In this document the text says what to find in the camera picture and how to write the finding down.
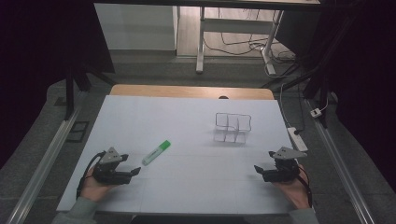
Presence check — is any clear acrylic organizer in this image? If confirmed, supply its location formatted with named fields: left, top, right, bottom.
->
left=213, top=112, right=252, bottom=145

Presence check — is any person's left hand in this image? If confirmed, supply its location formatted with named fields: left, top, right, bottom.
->
left=79, top=165, right=121, bottom=203

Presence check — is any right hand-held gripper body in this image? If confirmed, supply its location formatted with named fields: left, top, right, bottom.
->
left=262, top=146, right=308, bottom=184

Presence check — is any person's right hand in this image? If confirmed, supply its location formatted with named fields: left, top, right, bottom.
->
left=272, top=163, right=313, bottom=210

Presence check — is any white desk frame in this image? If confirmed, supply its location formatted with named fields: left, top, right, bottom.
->
left=195, top=6, right=285, bottom=77

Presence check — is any green highlighter pen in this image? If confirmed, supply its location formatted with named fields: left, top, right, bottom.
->
left=141, top=139, right=172, bottom=167

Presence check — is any black metal stand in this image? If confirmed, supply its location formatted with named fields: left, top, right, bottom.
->
left=261, top=12, right=359, bottom=129
left=63, top=60, right=118, bottom=121

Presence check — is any black curtain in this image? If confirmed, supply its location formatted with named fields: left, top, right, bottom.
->
left=0, top=0, right=116, bottom=171
left=275, top=0, right=396, bottom=194

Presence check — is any black floor socket box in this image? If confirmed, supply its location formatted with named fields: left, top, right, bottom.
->
left=65, top=120, right=91, bottom=144

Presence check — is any white cabinet panel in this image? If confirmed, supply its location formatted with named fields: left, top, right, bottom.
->
left=93, top=3, right=179, bottom=51

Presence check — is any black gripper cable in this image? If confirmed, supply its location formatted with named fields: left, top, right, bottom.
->
left=295, top=166, right=314, bottom=209
left=76, top=150, right=107, bottom=200

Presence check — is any aluminium rail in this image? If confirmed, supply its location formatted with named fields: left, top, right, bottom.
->
left=5, top=104, right=82, bottom=224
left=303, top=98, right=376, bottom=224

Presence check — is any white power strip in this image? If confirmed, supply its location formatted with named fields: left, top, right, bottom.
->
left=287, top=126, right=309, bottom=153

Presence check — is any tangle of floor cables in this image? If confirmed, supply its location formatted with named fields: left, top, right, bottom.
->
left=203, top=7, right=297, bottom=78

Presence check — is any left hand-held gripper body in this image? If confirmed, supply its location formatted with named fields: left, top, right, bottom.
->
left=92, top=147, right=134, bottom=186

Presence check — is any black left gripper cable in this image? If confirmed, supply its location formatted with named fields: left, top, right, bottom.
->
left=76, top=150, right=107, bottom=200

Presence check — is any white table cover sheet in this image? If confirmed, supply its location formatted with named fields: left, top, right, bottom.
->
left=56, top=94, right=297, bottom=216

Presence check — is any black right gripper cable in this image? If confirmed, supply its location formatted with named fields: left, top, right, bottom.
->
left=295, top=166, right=314, bottom=209

